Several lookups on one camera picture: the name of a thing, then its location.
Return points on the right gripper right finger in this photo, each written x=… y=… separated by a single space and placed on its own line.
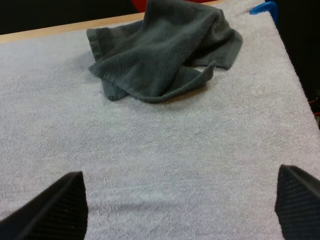
x=300 y=207

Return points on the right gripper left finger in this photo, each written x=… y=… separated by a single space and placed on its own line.
x=55 y=212

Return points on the grey-green towel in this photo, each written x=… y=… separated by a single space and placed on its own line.
x=160 y=55

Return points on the blue clamp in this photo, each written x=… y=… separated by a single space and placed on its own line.
x=263 y=8

